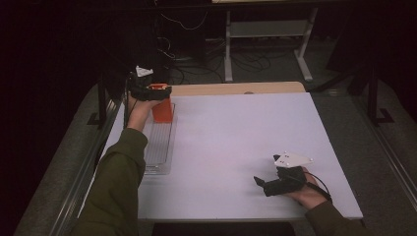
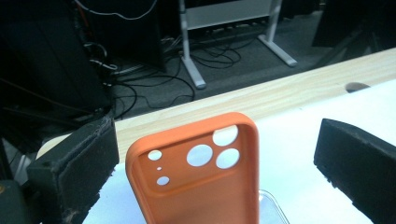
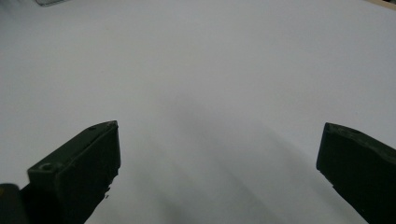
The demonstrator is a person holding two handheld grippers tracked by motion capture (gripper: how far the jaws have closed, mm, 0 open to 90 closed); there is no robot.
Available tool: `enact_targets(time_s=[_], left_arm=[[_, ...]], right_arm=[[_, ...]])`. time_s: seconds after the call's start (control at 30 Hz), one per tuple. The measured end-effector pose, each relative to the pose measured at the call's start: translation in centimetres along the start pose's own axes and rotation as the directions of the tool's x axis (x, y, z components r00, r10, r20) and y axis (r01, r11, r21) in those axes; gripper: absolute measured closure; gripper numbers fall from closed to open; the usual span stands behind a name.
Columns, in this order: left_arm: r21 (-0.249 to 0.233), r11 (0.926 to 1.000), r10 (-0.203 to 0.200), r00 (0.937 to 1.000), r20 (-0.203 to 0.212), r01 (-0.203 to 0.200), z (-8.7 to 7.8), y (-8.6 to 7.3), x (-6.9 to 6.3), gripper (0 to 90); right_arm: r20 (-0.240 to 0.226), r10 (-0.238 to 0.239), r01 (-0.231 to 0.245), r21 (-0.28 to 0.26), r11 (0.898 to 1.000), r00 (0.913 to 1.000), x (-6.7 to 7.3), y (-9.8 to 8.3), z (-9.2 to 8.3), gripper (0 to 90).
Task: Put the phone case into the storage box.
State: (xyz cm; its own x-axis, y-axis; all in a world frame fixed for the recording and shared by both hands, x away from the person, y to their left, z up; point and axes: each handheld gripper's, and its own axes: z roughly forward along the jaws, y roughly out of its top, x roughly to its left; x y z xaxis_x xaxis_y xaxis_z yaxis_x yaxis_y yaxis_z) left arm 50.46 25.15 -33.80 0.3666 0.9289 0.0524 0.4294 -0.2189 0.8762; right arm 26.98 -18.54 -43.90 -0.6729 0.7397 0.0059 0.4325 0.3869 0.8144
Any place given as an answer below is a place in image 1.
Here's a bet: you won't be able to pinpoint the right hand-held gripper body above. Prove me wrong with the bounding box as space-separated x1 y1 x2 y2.
264 150 315 199

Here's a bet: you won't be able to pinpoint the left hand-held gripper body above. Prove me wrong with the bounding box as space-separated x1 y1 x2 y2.
127 65 155 101

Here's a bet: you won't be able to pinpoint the orange phone case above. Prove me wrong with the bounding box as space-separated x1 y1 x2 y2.
147 83 175 124

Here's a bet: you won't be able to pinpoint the clear ribbed plastic rack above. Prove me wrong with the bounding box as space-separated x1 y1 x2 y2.
143 102 178 176

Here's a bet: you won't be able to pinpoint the person's right hand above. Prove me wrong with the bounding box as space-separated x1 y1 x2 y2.
284 166 329 210

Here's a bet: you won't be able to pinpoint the person's left hand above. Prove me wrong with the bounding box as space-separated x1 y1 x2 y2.
126 92 162 133

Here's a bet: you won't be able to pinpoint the black floor stand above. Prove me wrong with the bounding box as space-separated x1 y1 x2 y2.
86 72 110 128
366 62 395 128

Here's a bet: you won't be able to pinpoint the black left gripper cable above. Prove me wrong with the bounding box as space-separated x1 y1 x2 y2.
122 74 139 130

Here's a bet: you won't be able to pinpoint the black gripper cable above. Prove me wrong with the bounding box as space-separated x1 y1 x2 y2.
122 74 139 130
287 171 332 203

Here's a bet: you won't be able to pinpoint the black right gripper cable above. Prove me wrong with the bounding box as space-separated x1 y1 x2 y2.
287 171 332 203

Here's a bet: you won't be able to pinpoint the black floor cables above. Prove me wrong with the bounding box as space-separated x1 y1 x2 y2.
153 9 296 85

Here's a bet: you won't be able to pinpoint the aluminium rail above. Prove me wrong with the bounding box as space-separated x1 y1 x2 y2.
48 97 123 236
352 96 417 210

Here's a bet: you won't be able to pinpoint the grey metal desk frame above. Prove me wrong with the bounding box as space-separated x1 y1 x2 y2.
223 7 320 83

